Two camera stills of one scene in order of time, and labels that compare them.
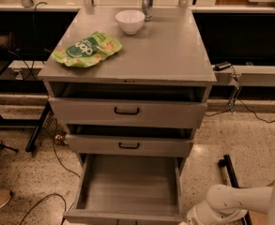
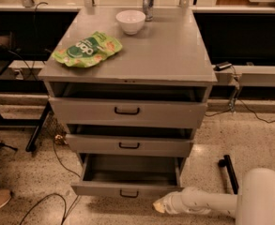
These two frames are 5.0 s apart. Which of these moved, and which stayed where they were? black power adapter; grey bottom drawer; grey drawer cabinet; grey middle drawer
Moved: grey bottom drawer
Stayed: grey middle drawer; grey drawer cabinet; black power adapter
